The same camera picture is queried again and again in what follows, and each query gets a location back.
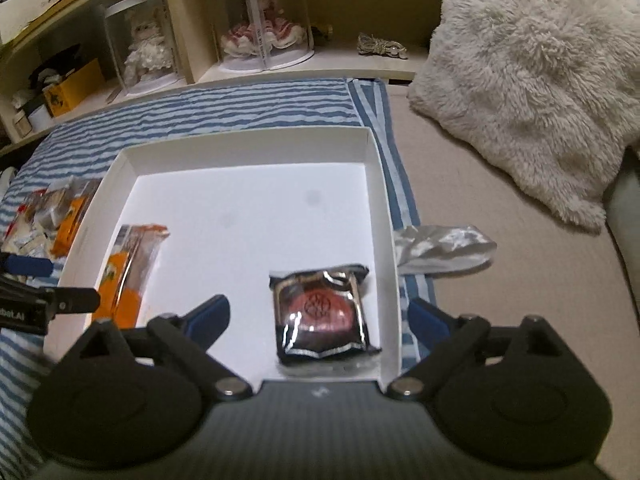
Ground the dark red mooncake packet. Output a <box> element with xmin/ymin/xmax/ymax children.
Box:
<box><xmin>269</xmin><ymin>263</ymin><xmax>381</xmax><ymax>366</ymax></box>

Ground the clear cracker snack packet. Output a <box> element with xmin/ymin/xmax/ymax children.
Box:
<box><xmin>2</xmin><ymin>178</ymin><xmax>74</xmax><ymax>259</ymax></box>

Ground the small orange snack packet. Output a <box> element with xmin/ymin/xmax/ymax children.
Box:
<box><xmin>51</xmin><ymin>178</ymin><xmax>101</xmax><ymax>258</ymax></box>

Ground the silver foil wrapper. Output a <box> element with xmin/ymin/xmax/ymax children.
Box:
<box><xmin>394</xmin><ymin>226</ymin><xmax>497</xmax><ymax>275</ymax></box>

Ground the white shallow cardboard box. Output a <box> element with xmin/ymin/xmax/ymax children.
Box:
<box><xmin>60</xmin><ymin>127</ymin><xmax>401</xmax><ymax>386</ymax></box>

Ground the white cup on shelf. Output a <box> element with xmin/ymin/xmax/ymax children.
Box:
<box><xmin>28</xmin><ymin>104</ymin><xmax>55</xmax><ymax>132</ymax></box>

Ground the yellow box on shelf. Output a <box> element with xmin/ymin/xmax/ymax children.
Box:
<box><xmin>43</xmin><ymin>58</ymin><xmax>105</xmax><ymax>117</ymax></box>

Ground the blue white striped cloth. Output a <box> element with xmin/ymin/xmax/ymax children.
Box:
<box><xmin>1</xmin><ymin>78</ymin><xmax>435</xmax><ymax>479</ymax></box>

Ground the white dress doll in case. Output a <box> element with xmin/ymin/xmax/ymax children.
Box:
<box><xmin>103</xmin><ymin>0</ymin><xmax>180</xmax><ymax>96</ymax></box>

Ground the fluffy white pillow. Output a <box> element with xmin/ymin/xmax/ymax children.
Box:
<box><xmin>408</xmin><ymin>0</ymin><xmax>639</xmax><ymax>232</ymax></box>

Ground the white box atop shelf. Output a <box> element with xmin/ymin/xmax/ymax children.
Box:
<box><xmin>0</xmin><ymin>0</ymin><xmax>60</xmax><ymax>46</ymax></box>

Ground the wooden headboard shelf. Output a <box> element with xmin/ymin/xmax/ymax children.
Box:
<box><xmin>1</xmin><ymin>0</ymin><xmax>442</xmax><ymax>146</ymax></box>

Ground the red dress doll in case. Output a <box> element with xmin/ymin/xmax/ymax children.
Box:
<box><xmin>208</xmin><ymin>0</ymin><xmax>314</xmax><ymax>74</ymax></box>

